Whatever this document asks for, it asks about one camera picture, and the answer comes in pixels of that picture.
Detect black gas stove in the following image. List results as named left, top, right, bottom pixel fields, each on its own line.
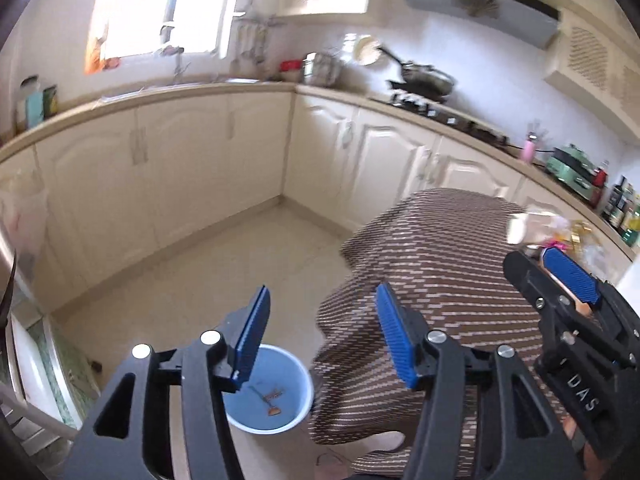
left=383, top=89, right=509, bottom=148

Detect kitchen window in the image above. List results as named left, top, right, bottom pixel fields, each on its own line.
left=85, top=0, right=238, bottom=74

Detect chrome sink faucet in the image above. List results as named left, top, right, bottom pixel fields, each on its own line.
left=160, top=22, right=189, bottom=84

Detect green yellow oil bottle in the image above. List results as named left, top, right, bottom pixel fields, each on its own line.
left=622, top=196, right=640, bottom=247

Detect blue plastic trash bin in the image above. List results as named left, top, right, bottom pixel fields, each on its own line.
left=224, top=344, right=314, bottom=436

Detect steel steamer pot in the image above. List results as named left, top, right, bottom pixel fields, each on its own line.
left=302, top=52, right=344, bottom=88

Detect utensil hanging rack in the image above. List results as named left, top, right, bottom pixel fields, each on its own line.
left=233, top=0, right=285, bottom=67

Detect steel kitchen sink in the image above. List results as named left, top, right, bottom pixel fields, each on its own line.
left=98, top=77, right=260, bottom=103

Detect black wok with lid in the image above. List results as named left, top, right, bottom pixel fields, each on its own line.
left=376, top=44, right=458, bottom=96

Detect cream upper cabinets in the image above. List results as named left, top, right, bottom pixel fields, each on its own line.
left=278, top=0, right=639, bottom=143

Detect cream cabinets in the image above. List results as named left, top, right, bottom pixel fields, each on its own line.
left=1, top=84, right=634, bottom=312
left=278, top=0, right=639, bottom=143

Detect cream lower cabinets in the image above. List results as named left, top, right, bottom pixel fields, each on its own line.
left=1, top=84, right=634, bottom=312

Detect white paper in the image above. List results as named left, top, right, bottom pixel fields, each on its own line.
left=506, top=212, right=549, bottom=246

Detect person's right hand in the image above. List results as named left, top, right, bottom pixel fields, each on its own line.
left=563, top=415, right=600, bottom=471

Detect range hood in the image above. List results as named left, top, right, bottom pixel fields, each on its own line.
left=405, top=0, right=560, bottom=50

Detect red bowl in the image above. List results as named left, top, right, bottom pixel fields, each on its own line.
left=279, top=58, right=303, bottom=73

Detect teal box on counter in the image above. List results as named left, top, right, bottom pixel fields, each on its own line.
left=25, top=91, right=44, bottom=129

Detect round trivet on wall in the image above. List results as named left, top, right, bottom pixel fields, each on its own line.
left=352, top=35, right=382, bottom=66

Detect dark sauce bottle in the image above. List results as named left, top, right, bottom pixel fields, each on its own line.
left=601, top=176, right=627, bottom=229

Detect white green side cabinet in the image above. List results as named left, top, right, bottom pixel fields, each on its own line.
left=0, top=259, right=101, bottom=461

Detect green electric grill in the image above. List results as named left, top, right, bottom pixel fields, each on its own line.
left=544, top=144, right=597, bottom=203

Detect clear jar on counter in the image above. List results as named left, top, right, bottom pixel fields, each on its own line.
left=15, top=75, right=43, bottom=133

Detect brown polka dot tablecloth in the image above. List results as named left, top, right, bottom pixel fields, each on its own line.
left=309, top=188, right=567, bottom=479

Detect pink utensil holder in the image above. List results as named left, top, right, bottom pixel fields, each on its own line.
left=520, top=132, right=538, bottom=165

